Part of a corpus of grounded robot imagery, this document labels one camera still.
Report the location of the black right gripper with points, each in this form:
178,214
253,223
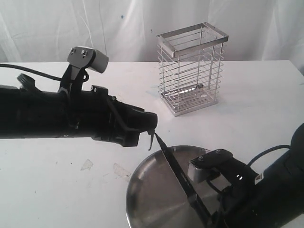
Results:
234,209

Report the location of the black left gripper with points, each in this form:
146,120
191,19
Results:
100,116

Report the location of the green vegetable piece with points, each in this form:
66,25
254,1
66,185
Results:
151,139

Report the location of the black handled knife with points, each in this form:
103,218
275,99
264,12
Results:
192,197

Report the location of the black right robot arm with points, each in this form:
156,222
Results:
272,199

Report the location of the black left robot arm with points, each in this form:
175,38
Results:
27,112

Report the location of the clear tape piece lower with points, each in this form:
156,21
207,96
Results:
88,164

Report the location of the round steel plate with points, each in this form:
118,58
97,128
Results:
155,199

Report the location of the white backdrop curtain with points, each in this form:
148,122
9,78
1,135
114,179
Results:
126,30

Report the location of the wire metal utensil rack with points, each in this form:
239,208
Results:
190,66

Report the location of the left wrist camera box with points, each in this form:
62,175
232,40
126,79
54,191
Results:
85,57

